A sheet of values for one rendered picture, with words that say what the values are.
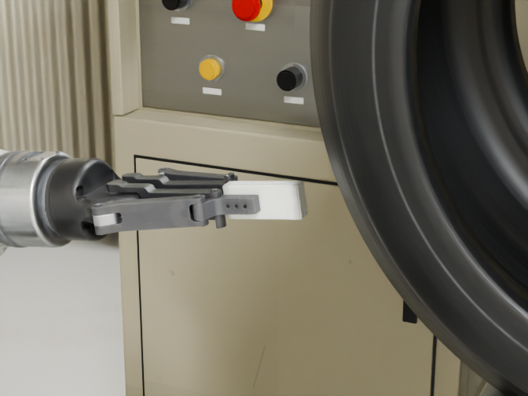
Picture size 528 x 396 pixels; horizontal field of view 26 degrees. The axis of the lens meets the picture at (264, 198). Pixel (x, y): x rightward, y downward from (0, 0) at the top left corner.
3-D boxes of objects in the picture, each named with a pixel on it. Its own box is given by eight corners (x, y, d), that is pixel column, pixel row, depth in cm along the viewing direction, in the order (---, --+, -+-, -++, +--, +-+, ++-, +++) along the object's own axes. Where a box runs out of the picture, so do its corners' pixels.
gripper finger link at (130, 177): (124, 218, 103) (132, 214, 105) (236, 218, 99) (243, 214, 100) (118, 177, 102) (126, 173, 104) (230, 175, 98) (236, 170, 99)
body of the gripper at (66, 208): (30, 172, 100) (119, 172, 96) (83, 148, 108) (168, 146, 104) (45, 253, 102) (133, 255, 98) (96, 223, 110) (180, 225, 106)
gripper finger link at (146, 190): (112, 180, 102) (104, 184, 100) (222, 180, 97) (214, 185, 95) (119, 221, 103) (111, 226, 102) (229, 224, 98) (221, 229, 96)
